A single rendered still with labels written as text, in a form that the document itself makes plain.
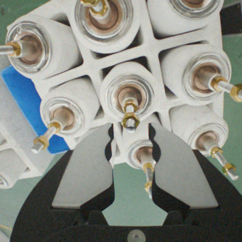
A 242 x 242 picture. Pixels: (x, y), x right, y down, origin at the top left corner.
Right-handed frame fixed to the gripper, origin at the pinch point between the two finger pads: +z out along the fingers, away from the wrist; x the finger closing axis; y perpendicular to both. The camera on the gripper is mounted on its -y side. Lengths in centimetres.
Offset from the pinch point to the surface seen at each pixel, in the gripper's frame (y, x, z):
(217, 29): -10.3, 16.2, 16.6
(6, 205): 92, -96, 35
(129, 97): -0.4, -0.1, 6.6
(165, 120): 8.3, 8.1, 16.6
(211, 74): -3.4, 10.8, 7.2
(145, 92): -0.3, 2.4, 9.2
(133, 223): 102, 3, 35
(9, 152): 18.7, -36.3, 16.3
